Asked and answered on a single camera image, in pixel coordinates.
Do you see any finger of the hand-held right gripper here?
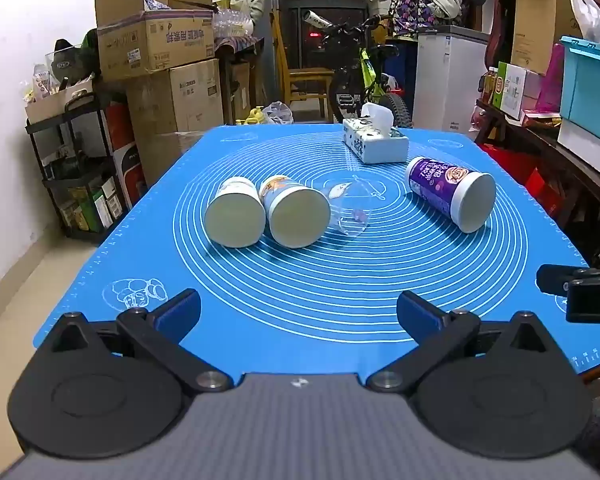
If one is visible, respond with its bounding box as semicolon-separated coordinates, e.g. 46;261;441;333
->
536;263;589;297

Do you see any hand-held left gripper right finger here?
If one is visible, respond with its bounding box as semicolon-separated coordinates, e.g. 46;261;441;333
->
366;290;551;394

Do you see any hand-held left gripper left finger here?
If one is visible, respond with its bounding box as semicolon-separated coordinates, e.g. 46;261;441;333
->
50;288;234;394

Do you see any white paper cup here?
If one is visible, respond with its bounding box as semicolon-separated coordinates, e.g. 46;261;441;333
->
203;176;267;249

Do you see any clear plastic cup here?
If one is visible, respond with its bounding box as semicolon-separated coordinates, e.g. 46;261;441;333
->
320;177;376;241

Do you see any purple paper cup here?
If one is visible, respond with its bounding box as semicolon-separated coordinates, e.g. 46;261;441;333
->
405;156;497;234

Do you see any blue silicone mat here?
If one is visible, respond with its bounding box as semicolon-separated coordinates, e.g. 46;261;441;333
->
32;122;600;376

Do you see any dark wooden side table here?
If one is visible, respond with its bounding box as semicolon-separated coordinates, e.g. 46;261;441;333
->
474;100;600;263

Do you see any white storage box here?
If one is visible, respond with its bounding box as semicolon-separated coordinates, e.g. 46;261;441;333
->
557;119;600;180

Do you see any red and white box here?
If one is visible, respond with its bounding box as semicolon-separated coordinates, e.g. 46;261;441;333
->
104;102;147;211

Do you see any patterned tissue box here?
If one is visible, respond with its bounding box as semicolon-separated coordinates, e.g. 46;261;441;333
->
342;102;410;165

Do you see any pink box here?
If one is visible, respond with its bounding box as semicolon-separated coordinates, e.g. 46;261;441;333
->
522;69;547;112

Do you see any green and white box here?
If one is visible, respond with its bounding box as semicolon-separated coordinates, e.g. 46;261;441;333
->
492;61;529;114

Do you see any blue plastic crate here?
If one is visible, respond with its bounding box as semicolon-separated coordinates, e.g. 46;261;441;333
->
559;36;600;136

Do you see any large cardboard box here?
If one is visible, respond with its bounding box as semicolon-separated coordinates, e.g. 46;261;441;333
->
125;58;225;187

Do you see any yellow toy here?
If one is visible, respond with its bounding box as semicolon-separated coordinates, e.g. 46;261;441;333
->
236;106;265;126

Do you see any black shelf cart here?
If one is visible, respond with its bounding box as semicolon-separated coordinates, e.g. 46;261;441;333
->
25;87;132;246

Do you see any clear plastic bag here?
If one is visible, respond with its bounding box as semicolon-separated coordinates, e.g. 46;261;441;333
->
262;101;295;126

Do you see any white chest freezer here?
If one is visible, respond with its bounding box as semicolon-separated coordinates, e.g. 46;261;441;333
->
412;25;491;136

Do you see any black and green bicycle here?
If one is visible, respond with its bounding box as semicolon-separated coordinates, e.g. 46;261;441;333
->
302;7;412;128

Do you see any shallow cardboard tray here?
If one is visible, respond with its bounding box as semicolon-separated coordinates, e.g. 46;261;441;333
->
25;77;97;124

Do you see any tall cardboard box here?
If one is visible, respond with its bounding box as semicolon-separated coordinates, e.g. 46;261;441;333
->
510;0;574;76

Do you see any wooden chair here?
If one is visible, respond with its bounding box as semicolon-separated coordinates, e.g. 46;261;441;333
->
275;12;334;123

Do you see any printed cardboard box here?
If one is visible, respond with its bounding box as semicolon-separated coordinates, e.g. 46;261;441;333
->
96;9;216;83

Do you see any pack of water bottles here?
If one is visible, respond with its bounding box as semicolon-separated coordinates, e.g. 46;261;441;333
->
212;6;255;39

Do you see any floral fabric bag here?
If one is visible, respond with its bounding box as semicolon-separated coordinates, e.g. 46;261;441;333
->
389;0;465;39

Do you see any open cardboard box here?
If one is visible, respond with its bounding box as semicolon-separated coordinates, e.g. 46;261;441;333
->
95;0;214;27

